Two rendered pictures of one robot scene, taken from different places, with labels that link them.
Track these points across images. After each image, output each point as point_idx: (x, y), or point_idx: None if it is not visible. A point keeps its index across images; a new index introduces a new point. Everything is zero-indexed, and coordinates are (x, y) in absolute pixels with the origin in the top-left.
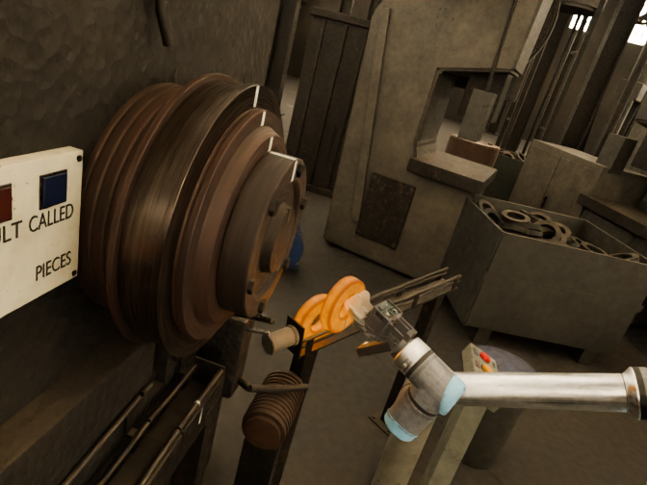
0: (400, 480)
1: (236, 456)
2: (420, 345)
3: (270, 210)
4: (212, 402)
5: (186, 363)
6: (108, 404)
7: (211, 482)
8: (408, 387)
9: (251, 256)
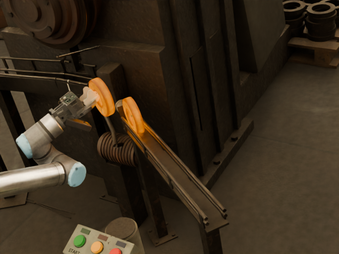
0: None
1: (190, 217)
2: (44, 117)
3: None
4: (78, 91)
5: None
6: (49, 49)
7: (171, 205)
8: (60, 152)
9: (3, 1)
